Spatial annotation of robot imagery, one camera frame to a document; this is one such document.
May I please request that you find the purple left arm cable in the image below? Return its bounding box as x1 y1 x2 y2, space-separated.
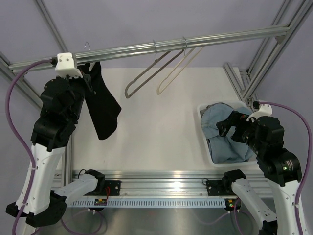
5 58 107 235

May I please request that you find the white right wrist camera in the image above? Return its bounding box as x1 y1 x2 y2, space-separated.
246 100 272 122

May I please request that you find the grey hanger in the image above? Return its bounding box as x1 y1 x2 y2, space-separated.
124 39 183 99

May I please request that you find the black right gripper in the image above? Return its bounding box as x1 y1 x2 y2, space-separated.
217 110 265 154

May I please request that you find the light blue denim skirt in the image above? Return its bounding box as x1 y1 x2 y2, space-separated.
200 102 255 165

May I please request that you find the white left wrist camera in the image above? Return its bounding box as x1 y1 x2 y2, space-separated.
55 52 83 78

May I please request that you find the aluminium frame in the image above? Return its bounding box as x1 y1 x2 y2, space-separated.
0 0 313 235

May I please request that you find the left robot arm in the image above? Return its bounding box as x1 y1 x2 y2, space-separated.
6 77 106 228

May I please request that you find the black garment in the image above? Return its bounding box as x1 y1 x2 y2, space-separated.
78 62 122 140

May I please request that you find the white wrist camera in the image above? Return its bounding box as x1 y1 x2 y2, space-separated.
246 100 272 122
55 52 83 78

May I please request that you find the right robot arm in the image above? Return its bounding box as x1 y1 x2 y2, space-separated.
216 111 309 235

